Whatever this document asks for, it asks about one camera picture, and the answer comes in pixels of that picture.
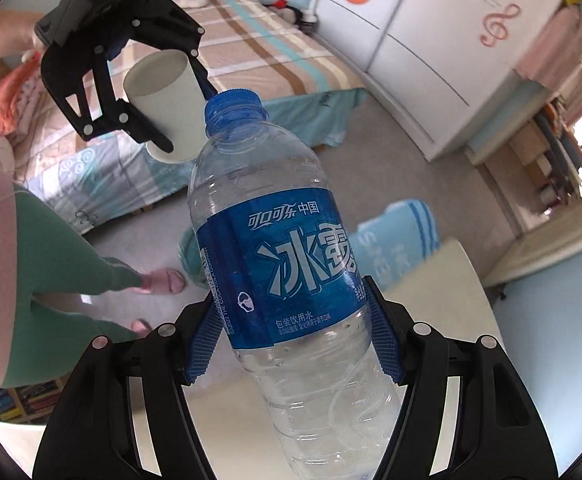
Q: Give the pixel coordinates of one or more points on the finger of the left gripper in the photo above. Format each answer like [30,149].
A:
[162,25]
[63,70]

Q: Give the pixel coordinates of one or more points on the white wardrobe with decals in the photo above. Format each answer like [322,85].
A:
[435,64]

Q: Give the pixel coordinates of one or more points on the pink right slipper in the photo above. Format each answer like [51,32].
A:
[140,327]

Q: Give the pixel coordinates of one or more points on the wooden bookshelf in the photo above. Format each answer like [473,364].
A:
[31,405]

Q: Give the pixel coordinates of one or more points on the pink left slipper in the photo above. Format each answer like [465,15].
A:
[165,281]

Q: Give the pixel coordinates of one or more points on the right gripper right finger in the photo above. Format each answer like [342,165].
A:
[498,433]

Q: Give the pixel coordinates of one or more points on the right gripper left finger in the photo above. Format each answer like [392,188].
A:
[90,434]

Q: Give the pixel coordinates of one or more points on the blue label water bottle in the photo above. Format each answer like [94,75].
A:
[285,282]

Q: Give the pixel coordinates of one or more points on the white paper cup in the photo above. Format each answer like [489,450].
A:
[164,90]

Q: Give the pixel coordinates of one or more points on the pink slipper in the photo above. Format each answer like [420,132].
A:
[165,281]
[140,327]

